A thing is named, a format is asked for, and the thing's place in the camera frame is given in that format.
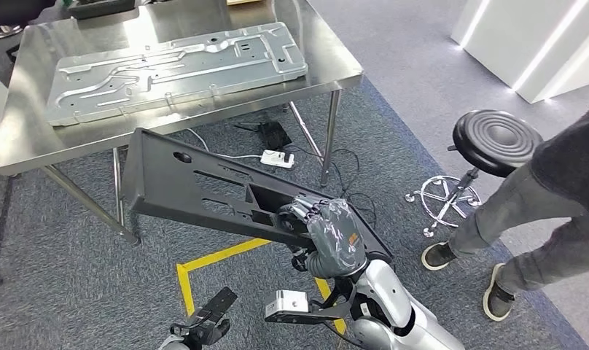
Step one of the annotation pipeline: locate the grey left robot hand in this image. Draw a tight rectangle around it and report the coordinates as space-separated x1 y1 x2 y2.
171 314 232 350

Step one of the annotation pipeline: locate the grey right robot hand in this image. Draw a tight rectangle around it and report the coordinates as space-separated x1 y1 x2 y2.
276 195 368 280

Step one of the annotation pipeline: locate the black plastic panel part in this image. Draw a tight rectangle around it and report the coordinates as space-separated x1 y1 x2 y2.
122 128 394 264

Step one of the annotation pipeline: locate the stainless steel workbench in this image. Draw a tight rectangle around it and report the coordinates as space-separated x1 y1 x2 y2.
0 0 364 247

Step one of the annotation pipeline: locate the yellow floor tape square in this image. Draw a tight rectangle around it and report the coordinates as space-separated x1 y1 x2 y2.
176 237 348 337

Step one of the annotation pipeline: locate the white power strip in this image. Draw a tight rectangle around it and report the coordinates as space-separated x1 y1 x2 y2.
260 149 295 170

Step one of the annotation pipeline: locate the black floor socket box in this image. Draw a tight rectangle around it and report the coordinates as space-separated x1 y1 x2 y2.
234 120 293 151

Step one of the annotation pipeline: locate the person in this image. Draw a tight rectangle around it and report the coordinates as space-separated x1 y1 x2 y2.
420 100 589 323

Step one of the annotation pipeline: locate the black stool with chrome base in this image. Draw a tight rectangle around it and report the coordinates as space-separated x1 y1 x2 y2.
404 109 544 238

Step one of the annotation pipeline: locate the stamped grey metal panel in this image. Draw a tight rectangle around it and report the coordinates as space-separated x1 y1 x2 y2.
44 21 309 128

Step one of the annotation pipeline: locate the white lit display stand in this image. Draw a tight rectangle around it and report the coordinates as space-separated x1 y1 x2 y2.
451 0 589 105

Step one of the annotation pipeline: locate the black floor cable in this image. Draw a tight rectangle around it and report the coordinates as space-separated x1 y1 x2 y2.
282 144 378 230

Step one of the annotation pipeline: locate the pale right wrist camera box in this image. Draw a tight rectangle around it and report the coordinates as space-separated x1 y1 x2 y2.
265 289 310 315

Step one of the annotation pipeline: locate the white power cable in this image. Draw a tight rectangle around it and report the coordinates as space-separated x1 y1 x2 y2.
185 128 264 160

